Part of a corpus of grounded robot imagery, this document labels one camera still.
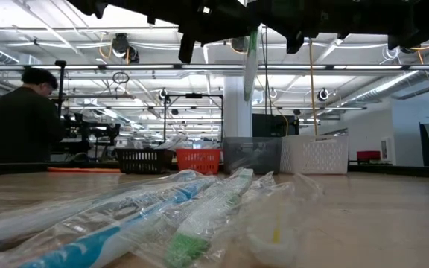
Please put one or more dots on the orange plastic basket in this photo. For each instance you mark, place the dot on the orange plastic basket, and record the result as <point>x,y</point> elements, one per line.
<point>199,160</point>

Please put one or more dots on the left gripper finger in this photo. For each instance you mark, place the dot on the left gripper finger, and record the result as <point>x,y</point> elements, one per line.
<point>237,24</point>

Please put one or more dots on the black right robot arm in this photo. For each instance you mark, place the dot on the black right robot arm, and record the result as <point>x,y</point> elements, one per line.
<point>404,22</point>

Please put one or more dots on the black cabinet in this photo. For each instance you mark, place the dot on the black cabinet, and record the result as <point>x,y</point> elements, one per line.
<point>274,126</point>

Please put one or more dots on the black background frame stand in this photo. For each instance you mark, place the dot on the black background frame stand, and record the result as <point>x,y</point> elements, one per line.
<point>194,95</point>

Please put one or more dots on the grey plastic bin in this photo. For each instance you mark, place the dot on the grey plastic bin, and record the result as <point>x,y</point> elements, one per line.
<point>251,152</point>

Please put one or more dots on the person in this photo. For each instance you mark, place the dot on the person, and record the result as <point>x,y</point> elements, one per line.
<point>24,123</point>

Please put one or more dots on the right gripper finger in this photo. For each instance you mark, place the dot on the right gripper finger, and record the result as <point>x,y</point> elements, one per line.
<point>272,22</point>

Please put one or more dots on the green toothbrush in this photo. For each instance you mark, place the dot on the green toothbrush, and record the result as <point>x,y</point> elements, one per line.
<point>188,249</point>
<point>251,67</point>

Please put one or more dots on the blue toothbrush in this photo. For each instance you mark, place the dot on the blue toothbrush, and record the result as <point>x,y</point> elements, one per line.
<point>32,223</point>
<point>80,253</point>

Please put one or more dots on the red box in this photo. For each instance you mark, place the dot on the red box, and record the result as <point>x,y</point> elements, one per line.
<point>369,154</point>

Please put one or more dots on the orange flat tray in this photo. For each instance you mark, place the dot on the orange flat tray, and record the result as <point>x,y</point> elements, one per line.
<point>84,169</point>

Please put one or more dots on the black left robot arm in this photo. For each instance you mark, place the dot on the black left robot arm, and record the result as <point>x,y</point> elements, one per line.
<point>125,7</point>

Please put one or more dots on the white square column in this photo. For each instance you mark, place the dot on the white square column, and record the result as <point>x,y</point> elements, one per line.
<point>237,119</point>

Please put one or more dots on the long ceiling light strip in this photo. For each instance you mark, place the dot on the long ceiling light strip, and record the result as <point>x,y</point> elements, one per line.
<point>214,67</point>

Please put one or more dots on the black slotted basket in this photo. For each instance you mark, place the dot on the black slotted basket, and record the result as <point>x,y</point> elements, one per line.
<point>143,162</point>

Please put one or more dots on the orange toothbrush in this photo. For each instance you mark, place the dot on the orange toothbrush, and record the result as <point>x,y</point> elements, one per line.
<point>274,234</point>

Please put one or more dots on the white perforated basket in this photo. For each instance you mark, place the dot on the white perforated basket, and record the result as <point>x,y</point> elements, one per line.
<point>315,156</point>

